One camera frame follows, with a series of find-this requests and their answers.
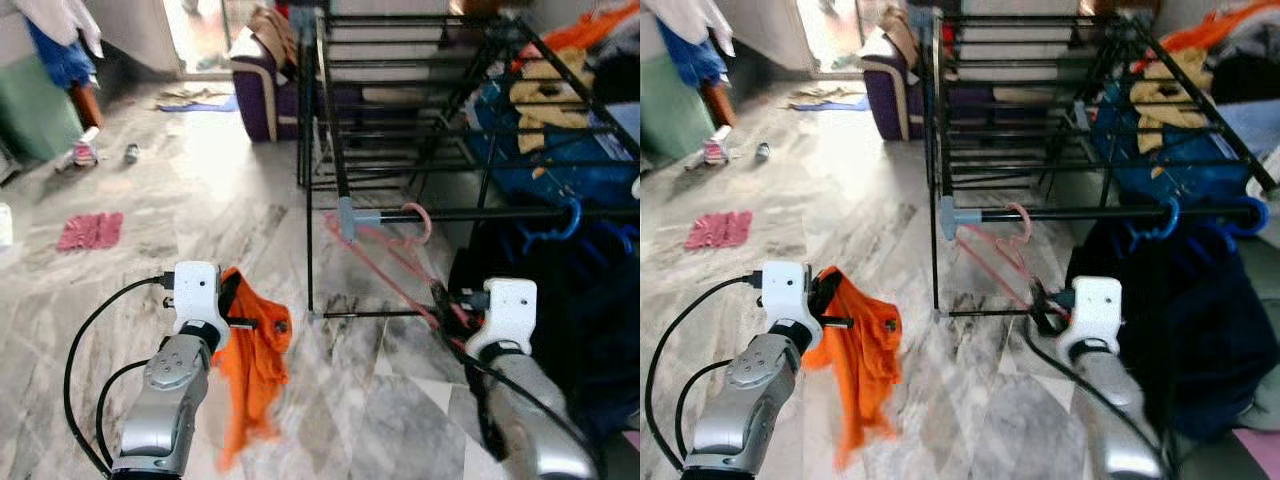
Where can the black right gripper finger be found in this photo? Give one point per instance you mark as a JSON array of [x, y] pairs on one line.
[[440, 296]]

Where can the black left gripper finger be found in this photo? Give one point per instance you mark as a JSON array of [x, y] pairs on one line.
[[840, 323], [245, 323]]

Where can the orange shirt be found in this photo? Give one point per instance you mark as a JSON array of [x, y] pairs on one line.
[[865, 370], [255, 370]]

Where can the pink plastic hanger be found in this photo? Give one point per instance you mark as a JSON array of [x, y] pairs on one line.
[[430, 224], [1026, 222]]

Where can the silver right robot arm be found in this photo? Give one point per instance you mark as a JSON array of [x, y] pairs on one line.
[[1120, 420], [535, 420]]

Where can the blue plastic hanger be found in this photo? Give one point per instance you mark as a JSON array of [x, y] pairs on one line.
[[1262, 215], [578, 215], [1178, 215]]

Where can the black garment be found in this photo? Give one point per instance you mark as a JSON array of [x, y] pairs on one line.
[[1150, 330], [530, 330]]

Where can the black metal drying rack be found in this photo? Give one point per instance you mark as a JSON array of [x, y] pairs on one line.
[[480, 212], [1080, 213]]

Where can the pink floor cloth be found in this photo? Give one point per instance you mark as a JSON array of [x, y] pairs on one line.
[[90, 232], [718, 230]]

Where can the grey can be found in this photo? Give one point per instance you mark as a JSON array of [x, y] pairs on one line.
[[131, 154], [762, 153]]

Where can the blue bag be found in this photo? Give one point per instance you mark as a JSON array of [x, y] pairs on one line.
[[580, 180], [1200, 180]]

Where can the pink and white toy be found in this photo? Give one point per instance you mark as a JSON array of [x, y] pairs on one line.
[[717, 150], [86, 150]]

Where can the blue floor mat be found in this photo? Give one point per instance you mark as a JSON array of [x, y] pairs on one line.
[[200, 103], [830, 103]]

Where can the purple sofa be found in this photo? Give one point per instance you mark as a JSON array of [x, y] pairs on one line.
[[260, 100], [890, 100]]

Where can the beige cloth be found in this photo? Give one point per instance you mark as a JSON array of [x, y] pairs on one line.
[[190, 93], [820, 93]]

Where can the pink cushion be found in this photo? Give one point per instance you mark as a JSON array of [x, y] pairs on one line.
[[631, 440], [1258, 455]]

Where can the yellow towel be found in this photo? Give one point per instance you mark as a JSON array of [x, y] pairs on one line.
[[545, 100], [1165, 100]]

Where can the white printed plastic bag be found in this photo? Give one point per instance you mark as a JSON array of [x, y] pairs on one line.
[[5, 225]]

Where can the green laundry basket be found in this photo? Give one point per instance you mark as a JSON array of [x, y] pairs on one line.
[[672, 115], [35, 110]]

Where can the brown garment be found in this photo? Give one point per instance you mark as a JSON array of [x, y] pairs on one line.
[[272, 35], [900, 35]]

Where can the blue hanging garment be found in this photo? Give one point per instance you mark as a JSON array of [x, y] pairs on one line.
[[700, 60], [65, 60]]

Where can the orange cloth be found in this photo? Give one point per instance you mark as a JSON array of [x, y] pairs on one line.
[[1210, 30], [590, 30]]

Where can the white hanging garment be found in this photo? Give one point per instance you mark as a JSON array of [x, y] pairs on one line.
[[690, 20], [60, 20]]

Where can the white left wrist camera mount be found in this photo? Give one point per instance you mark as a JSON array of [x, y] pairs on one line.
[[198, 295], [790, 295]]

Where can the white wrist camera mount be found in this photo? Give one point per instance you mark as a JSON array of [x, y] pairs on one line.
[[198, 295], [790, 295], [505, 310], [1092, 310]]

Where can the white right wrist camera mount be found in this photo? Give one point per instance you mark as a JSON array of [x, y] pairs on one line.
[[505, 310], [1092, 310]]

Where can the brown wooden post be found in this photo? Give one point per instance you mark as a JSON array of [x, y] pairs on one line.
[[87, 108], [722, 108]]

